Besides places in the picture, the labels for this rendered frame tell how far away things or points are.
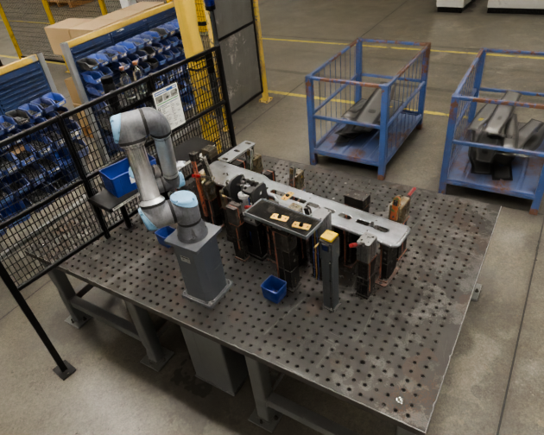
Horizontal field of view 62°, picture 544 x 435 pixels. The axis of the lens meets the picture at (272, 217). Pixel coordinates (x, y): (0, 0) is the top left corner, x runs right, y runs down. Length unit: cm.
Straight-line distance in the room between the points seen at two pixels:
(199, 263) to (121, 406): 120
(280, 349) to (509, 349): 158
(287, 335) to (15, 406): 188
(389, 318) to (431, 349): 24
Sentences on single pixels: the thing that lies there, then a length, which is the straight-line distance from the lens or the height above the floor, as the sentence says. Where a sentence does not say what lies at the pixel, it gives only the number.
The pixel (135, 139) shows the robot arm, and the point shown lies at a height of 163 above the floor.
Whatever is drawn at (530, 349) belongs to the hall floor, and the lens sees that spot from 330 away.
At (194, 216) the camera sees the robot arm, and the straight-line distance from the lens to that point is 215.
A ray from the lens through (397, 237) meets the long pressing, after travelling 230.
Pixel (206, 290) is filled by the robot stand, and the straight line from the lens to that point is 238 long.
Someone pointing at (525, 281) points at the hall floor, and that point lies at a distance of 370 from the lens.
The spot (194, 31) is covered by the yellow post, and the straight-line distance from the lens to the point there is 331.
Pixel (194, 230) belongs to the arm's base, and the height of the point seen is 116.
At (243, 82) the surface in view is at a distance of 595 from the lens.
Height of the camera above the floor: 247
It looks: 37 degrees down
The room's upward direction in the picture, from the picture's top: 7 degrees counter-clockwise
